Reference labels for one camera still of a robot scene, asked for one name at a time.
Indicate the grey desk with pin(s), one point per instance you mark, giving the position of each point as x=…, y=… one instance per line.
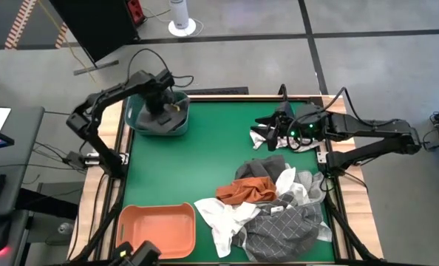
x=23, y=147

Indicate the dark grey checked towel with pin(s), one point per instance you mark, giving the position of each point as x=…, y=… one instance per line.
x=282, y=232

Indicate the grey round caster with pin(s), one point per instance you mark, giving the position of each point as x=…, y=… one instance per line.
x=65, y=228

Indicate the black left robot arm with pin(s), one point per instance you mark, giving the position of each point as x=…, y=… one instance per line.
x=94, y=107

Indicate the white waffle towel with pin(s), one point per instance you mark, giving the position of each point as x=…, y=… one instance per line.
x=289, y=184

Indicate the white cylinder on round base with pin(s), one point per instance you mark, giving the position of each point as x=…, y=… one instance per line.
x=180, y=14

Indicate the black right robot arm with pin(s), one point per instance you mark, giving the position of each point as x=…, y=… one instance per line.
x=371, y=127

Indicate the black frame strut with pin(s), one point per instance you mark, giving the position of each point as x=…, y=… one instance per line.
x=101, y=225
x=347, y=229

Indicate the green table mat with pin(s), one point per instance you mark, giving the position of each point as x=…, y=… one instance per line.
x=190, y=166

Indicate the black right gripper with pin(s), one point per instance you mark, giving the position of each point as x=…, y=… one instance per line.
x=295, y=123

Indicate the dark grey plain towel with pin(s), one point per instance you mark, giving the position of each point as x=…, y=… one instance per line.
x=147, y=120
x=256, y=168

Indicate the black floor bar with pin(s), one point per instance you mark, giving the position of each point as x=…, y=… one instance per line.
x=216, y=91

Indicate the black stand under desk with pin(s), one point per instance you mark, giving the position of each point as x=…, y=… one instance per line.
x=49, y=203

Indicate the black curved bracket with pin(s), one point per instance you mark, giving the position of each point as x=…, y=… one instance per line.
x=283, y=92

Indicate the grey metal foot bar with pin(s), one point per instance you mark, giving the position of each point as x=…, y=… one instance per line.
x=95, y=67

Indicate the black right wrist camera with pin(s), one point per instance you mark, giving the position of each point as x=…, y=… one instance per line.
x=284, y=108

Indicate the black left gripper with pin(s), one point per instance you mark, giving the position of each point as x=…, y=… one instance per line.
x=156, y=101

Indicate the teal plastic basket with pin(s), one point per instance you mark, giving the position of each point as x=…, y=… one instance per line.
x=156, y=132

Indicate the orange towel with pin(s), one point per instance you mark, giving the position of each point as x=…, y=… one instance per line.
x=245, y=190

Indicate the white red-striped towel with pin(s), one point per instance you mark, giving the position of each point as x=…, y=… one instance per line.
x=257, y=140

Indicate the orange plastic basket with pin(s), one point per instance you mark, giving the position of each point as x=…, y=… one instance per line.
x=156, y=229

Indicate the red power strip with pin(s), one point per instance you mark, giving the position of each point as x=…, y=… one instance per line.
x=135, y=9

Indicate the black device with yellow sticker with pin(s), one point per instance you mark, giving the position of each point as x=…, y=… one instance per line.
x=140, y=255

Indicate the white plain towel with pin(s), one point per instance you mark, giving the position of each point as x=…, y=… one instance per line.
x=223, y=221

